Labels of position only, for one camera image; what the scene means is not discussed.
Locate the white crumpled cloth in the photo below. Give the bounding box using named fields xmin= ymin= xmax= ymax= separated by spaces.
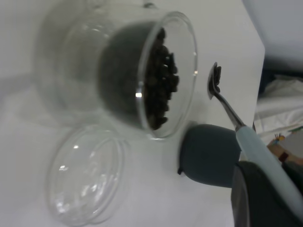
xmin=256 ymin=73 xmax=303 ymax=138

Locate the colourful printed package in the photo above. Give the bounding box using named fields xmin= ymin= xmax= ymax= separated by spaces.
xmin=267 ymin=131 xmax=303 ymax=164

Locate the metal spoon with pale-blue handle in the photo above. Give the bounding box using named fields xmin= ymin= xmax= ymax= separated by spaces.
xmin=207 ymin=61 xmax=303 ymax=210

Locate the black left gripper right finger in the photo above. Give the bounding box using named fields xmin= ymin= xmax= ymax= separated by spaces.
xmin=281 ymin=162 xmax=303 ymax=190

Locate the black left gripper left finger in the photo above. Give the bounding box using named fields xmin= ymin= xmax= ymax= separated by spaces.
xmin=231 ymin=160 xmax=303 ymax=227

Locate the grey ceramic mug with handle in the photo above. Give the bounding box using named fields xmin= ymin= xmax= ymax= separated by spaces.
xmin=178 ymin=123 xmax=242 ymax=189

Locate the clear double-wall glass cup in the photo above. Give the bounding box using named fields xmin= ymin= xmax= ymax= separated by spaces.
xmin=35 ymin=0 xmax=198 ymax=141

